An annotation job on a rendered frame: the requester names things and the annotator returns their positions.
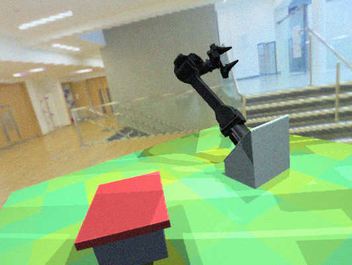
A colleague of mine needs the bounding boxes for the red lid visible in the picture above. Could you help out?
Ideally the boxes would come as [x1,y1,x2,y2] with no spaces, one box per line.
[74,171,171,251]

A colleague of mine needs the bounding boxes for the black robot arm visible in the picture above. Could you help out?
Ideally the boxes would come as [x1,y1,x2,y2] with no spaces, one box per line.
[174,49,249,146]

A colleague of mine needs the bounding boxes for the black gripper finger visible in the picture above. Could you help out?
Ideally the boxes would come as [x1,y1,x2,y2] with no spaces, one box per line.
[225,60,239,72]
[216,45,232,55]

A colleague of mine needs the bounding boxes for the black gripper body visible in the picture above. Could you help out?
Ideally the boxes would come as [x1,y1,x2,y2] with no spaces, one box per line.
[204,43,228,79]

